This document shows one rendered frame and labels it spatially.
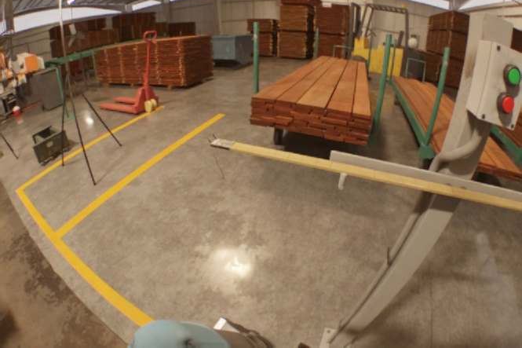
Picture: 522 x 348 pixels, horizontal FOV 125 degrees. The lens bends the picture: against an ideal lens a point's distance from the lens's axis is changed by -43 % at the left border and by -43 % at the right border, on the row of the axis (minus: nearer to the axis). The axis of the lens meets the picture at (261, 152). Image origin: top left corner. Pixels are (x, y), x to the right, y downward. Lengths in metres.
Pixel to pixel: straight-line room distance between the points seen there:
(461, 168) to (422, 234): 0.17
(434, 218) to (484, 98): 0.27
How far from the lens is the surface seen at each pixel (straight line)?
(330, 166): 0.41
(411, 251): 0.60
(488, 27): 0.44
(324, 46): 9.41
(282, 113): 1.91
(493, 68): 0.38
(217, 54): 7.09
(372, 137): 2.13
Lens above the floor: 1.22
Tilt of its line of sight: 30 degrees down
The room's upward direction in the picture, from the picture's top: 1 degrees clockwise
